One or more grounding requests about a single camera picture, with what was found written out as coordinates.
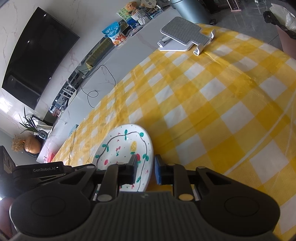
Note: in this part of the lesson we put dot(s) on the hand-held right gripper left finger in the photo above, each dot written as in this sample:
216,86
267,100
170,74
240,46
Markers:
134,165

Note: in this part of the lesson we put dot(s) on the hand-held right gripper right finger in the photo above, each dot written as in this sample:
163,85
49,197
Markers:
158,170

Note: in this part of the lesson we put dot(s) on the painted white plate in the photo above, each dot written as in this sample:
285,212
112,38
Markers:
122,143

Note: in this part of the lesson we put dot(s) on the pink storage box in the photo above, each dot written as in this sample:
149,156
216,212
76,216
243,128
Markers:
49,158

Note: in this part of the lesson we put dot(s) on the brown round vase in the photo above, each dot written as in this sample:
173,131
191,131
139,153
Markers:
33,144

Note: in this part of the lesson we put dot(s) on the dried flower bunch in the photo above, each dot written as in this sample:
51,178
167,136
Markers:
18,143

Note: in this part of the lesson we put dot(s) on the green plant in glass vase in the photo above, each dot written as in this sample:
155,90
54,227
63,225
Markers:
32,125

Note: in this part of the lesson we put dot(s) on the light blue stool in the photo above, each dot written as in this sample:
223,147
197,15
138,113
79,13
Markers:
74,129

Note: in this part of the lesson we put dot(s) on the yellow checked tablecloth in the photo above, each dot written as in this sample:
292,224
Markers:
208,104

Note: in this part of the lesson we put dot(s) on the white router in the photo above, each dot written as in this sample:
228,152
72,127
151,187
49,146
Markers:
68,90

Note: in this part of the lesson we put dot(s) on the white TV cabinet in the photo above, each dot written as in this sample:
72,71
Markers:
129,60

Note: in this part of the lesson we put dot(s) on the black television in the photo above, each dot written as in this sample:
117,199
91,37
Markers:
39,58

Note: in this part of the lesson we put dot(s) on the blue snack bag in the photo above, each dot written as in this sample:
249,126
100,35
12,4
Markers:
115,34

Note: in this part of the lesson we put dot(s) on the white tablet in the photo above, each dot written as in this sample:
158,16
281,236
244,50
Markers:
136,30

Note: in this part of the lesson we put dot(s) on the white phone stand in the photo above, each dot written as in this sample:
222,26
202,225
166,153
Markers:
182,32

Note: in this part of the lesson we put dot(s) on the grey bouquet wrapper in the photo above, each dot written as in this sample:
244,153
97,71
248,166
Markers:
140,16

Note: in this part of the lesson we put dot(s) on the green painted picture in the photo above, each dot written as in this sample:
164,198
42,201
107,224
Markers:
123,12

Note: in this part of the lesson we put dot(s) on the brown teddy bear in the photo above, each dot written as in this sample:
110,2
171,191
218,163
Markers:
132,6

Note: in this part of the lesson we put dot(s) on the round hand fan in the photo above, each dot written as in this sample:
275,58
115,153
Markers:
148,2

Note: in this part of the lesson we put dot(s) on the grey-blue trash can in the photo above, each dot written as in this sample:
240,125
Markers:
190,9

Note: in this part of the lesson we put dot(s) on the pink space heater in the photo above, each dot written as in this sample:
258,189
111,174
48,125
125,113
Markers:
234,5

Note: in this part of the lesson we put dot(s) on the black bag with tissue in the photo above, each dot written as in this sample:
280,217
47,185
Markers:
286,30

